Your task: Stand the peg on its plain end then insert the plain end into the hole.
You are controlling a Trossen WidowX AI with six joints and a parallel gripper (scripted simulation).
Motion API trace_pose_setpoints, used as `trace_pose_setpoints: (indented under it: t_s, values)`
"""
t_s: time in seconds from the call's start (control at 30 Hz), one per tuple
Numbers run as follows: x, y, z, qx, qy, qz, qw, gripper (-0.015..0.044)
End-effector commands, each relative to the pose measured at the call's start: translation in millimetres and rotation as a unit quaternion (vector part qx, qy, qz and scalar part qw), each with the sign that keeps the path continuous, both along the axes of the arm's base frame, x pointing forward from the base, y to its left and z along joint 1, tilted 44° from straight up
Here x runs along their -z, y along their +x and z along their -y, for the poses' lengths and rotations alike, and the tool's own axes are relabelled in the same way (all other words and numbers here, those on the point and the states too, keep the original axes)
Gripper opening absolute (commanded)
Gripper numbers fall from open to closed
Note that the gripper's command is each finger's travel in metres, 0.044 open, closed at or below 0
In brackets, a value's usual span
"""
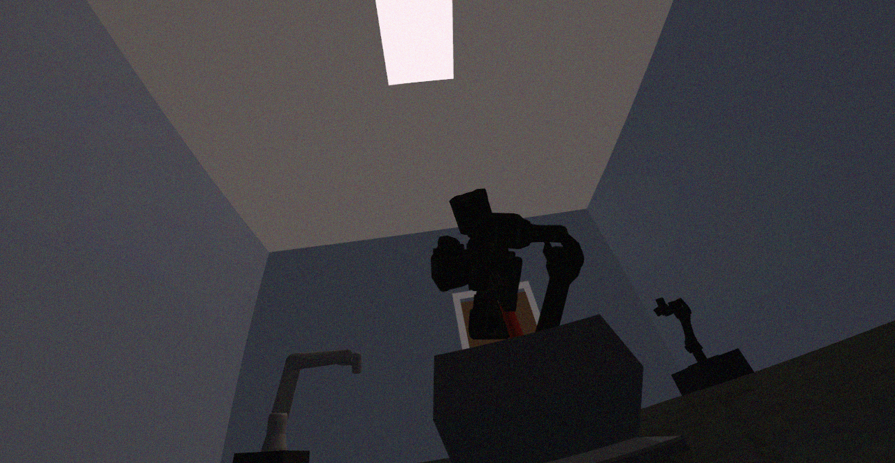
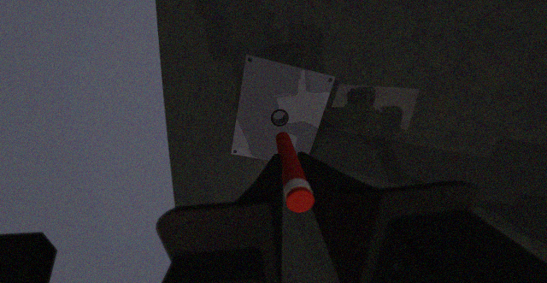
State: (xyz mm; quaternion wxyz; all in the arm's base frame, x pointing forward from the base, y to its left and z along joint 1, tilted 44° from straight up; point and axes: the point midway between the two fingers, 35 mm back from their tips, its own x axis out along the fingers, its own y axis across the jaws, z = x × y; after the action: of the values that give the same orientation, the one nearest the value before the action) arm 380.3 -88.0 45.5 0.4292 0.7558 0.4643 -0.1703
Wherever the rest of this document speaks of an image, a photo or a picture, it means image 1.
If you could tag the red peg with white band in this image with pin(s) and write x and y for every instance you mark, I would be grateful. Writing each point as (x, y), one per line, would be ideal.
(512, 323)

